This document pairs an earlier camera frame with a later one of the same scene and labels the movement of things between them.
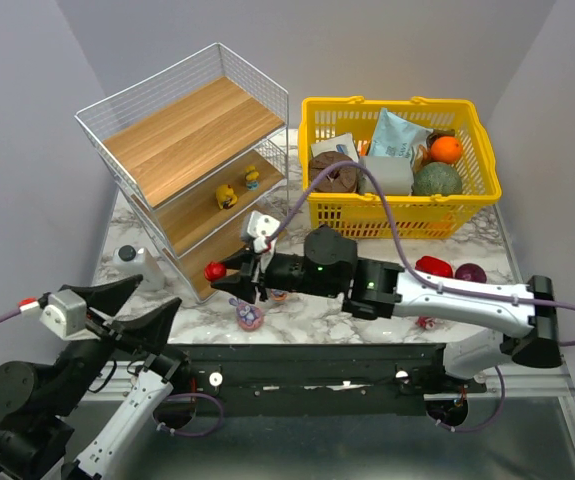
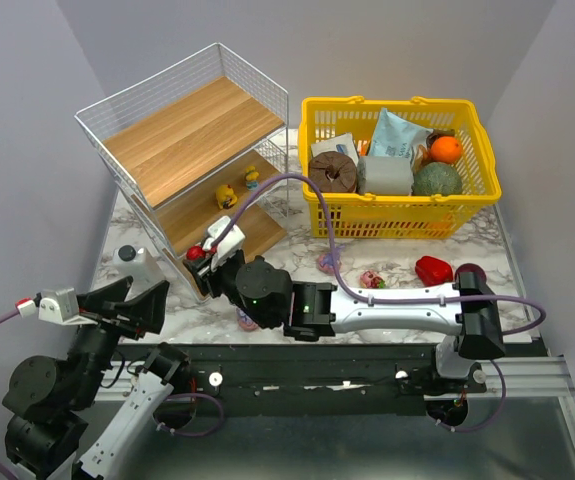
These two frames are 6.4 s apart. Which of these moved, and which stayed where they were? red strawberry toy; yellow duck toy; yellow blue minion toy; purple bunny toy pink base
Moved: red strawberry toy
Stayed: yellow blue minion toy; purple bunny toy pink base; yellow duck toy
